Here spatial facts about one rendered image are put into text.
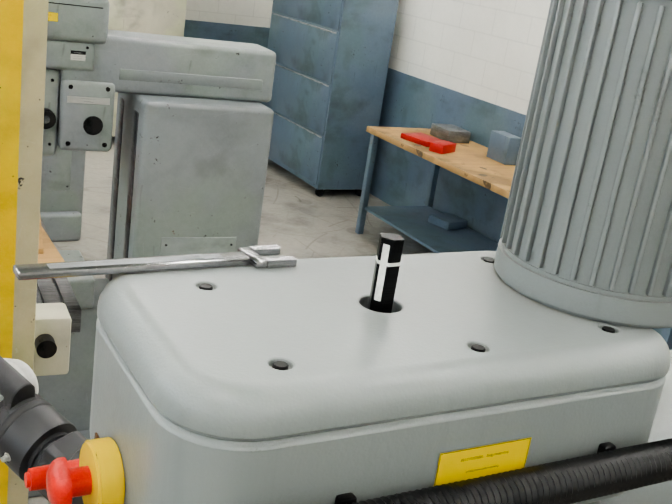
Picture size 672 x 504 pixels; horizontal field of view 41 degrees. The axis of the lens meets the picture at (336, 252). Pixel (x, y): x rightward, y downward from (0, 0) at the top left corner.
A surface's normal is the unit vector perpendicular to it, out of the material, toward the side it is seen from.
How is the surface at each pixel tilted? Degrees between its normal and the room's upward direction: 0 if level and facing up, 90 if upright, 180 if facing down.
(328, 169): 90
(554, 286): 90
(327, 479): 90
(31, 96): 90
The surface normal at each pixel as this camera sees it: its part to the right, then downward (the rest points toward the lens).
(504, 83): -0.87, 0.04
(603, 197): -0.41, 0.23
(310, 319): 0.15, -0.94
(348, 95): 0.48, 0.35
